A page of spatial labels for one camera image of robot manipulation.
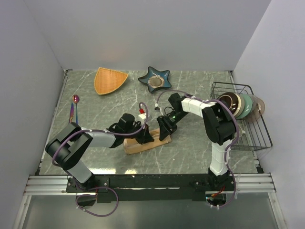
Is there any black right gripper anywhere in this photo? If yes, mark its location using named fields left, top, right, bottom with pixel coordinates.
left=157, top=111, right=188, bottom=141

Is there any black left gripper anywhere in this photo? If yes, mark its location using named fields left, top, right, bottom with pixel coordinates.
left=123, top=121, right=154, bottom=145

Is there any peach satin napkin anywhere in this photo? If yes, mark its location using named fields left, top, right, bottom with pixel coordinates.
left=123, top=128, right=172, bottom=155

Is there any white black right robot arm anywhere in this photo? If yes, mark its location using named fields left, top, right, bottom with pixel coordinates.
left=157, top=90, right=239, bottom=190

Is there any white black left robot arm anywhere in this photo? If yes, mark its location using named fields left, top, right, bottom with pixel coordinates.
left=45, top=114, right=154, bottom=192

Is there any blue star-shaped dish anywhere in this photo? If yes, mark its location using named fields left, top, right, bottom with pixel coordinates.
left=138, top=66, right=172, bottom=93

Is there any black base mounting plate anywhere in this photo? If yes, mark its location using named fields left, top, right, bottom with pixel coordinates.
left=66, top=174, right=234, bottom=203

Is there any orange woven shield tray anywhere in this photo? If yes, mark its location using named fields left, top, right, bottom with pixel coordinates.
left=94, top=67, right=128, bottom=95

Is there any brown bowl in rack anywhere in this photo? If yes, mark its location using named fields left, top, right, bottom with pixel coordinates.
left=217, top=92, right=242, bottom=115

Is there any iridescent knife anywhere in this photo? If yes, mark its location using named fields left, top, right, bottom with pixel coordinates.
left=69, top=103, right=74, bottom=123

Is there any iridescent spoon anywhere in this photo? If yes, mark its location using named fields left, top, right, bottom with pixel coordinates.
left=72, top=94, right=80, bottom=123

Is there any green plate in rack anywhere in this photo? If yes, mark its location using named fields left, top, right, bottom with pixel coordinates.
left=236, top=94, right=253, bottom=119

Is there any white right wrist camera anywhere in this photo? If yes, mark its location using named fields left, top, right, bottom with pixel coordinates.
left=154, top=103, right=165, bottom=115

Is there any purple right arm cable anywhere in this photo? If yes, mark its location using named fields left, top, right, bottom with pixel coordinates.
left=154, top=90, right=240, bottom=208

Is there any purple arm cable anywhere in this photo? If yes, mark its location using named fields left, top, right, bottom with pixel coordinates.
left=51, top=102, right=150, bottom=218
left=154, top=90, right=240, bottom=208

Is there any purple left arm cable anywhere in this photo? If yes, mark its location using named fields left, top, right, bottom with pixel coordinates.
left=51, top=102, right=150, bottom=218

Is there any black wire dish rack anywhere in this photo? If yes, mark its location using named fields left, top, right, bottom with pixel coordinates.
left=210, top=82, right=273, bottom=151

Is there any aluminium frame rail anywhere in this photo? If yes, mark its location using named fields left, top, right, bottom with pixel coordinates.
left=13, top=173, right=287, bottom=229

